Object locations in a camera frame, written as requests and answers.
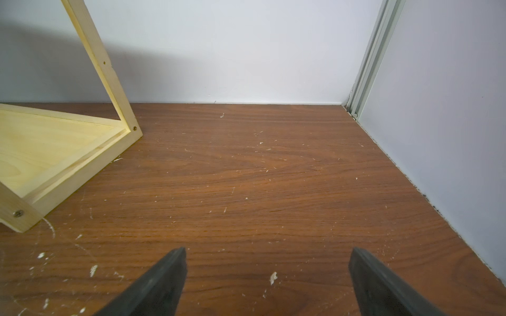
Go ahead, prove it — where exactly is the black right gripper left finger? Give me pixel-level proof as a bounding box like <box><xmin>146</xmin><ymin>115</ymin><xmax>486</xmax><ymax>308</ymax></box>
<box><xmin>96</xmin><ymin>247</ymin><xmax>187</xmax><ymax>315</ymax></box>

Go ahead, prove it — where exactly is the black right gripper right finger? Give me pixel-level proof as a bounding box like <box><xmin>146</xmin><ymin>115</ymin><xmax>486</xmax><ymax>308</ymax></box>
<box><xmin>349</xmin><ymin>248</ymin><xmax>444</xmax><ymax>315</ymax></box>

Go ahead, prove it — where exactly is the light wooden two-tier shelf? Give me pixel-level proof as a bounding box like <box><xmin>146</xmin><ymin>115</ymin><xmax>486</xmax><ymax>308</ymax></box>
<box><xmin>1</xmin><ymin>1</ymin><xmax>142</xmax><ymax>233</ymax></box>

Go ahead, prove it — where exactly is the aluminium frame corner post right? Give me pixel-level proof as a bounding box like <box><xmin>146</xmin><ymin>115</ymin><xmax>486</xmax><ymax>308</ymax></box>
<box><xmin>344</xmin><ymin>0</ymin><xmax>406</xmax><ymax>121</ymax></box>

